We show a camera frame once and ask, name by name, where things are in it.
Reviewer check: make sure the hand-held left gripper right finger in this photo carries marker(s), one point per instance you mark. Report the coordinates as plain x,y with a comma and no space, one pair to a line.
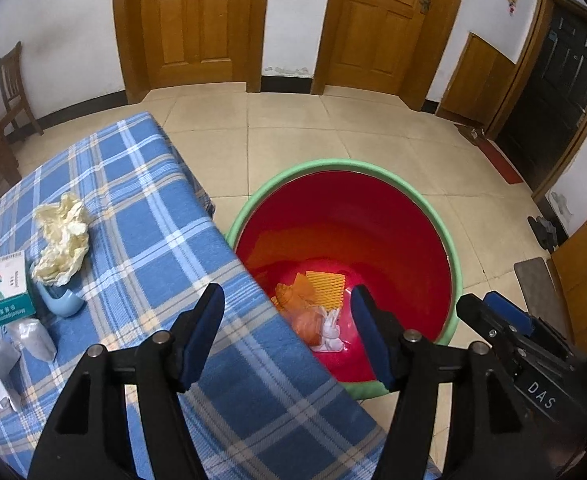
376,340

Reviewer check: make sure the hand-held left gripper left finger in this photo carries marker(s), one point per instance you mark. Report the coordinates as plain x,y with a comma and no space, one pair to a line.
201,335

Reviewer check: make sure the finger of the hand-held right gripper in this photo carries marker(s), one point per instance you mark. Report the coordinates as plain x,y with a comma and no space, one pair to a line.
513,312
493,330

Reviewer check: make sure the white foam net wrap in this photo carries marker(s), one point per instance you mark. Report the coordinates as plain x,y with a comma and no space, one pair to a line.
329,335

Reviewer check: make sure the wide yellow foam net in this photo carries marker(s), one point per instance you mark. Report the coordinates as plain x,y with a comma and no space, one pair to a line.
326,287

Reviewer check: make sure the orange mesh net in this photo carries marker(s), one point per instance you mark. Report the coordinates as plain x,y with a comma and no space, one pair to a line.
298,305

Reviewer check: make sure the red basin with green rim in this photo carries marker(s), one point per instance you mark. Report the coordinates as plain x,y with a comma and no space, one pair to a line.
348,220

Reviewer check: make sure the cream paper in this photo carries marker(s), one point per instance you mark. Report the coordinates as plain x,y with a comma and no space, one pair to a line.
63,235

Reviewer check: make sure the grey floor mat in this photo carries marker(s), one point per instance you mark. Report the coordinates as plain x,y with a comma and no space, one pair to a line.
541,295

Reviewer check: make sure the pair of dark slippers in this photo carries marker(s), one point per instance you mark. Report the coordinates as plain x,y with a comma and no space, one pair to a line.
543,232

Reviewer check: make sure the wooden cabinet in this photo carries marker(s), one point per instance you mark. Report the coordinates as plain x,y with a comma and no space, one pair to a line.
586,265

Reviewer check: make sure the light blue cup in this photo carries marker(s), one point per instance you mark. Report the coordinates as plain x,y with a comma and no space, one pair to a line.
60,302

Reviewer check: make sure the red floor mat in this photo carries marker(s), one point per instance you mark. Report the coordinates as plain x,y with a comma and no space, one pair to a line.
498,160

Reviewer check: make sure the clear plastic wrap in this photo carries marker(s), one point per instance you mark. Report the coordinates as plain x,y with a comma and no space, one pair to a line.
33,337

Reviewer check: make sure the teal white cardboard box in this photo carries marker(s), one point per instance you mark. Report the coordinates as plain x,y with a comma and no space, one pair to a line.
8,280

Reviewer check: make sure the white crumpled tissue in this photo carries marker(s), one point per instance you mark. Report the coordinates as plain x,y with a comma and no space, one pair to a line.
0,370

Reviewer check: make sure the black metal door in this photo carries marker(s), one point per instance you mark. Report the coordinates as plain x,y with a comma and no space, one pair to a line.
558,85

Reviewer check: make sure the red hanging ornament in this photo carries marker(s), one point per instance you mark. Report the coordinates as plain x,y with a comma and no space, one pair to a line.
511,1

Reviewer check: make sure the brown panelled wooden door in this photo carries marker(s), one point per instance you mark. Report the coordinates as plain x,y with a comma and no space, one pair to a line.
383,25
198,20

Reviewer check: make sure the low wooden wall panel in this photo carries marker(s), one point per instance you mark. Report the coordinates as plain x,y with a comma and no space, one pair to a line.
478,80

